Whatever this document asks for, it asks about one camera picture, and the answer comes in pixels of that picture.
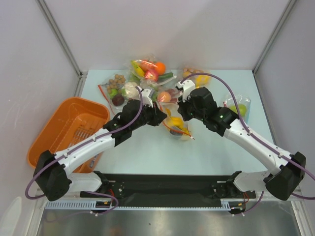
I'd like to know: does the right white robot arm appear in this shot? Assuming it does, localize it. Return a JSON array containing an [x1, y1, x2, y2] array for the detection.
[[178, 86, 306, 201]]

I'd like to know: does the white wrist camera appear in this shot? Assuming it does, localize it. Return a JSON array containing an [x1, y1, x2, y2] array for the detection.
[[175, 80, 195, 102], [136, 86, 154, 108]]

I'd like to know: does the zip bag with yellow fruit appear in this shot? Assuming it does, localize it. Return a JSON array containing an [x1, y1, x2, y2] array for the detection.
[[162, 107, 195, 141]]

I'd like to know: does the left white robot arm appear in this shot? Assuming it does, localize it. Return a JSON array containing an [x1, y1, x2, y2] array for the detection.
[[33, 100, 167, 202]]

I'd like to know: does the zip bag with cauliflower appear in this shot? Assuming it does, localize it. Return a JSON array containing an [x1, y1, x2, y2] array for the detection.
[[98, 73, 141, 109]]

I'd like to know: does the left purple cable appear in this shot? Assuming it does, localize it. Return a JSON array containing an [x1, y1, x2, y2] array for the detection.
[[25, 87, 144, 200]]

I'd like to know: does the dark purple fake fruit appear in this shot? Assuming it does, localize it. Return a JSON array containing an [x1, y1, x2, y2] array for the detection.
[[169, 126, 184, 137]]

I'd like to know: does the yellow fake pepper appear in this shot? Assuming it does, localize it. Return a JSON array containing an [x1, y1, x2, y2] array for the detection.
[[169, 117, 185, 129]]

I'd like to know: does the orange plastic basket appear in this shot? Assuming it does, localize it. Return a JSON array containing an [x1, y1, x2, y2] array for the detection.
[[27, 97, 110, 168]]

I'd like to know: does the zip bag with orange top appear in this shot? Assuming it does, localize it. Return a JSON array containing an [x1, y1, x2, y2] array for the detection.
[[129, 54, 176, 85]]

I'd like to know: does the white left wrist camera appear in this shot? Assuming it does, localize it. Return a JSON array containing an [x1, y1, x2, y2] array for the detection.
[[136, 86, 154, 108]]

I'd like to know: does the zip bag with yellow peppers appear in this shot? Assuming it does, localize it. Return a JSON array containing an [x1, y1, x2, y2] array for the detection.
[[179, 63, 212, 88]]

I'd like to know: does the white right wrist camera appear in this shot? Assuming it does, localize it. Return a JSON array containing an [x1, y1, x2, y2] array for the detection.
[[175, 80, 195, 102]]

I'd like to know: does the zip bag with green pear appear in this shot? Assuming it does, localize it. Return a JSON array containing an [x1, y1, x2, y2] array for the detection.
[[222, 93, 251, 123]]

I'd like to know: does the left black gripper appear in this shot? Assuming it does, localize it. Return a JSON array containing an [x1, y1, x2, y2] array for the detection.
[[130, 100, 167, 131]]

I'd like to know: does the white cable duct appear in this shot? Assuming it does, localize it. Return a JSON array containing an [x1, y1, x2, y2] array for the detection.
[[45, 199, 246, 215]]

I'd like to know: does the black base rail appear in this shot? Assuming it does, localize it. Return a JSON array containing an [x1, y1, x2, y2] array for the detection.
[[95, 171, 256, 206]]

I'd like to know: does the zip bag with lobster grapes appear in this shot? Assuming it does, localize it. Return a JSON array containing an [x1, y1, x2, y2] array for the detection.
[[140, 80, 180, 105]]

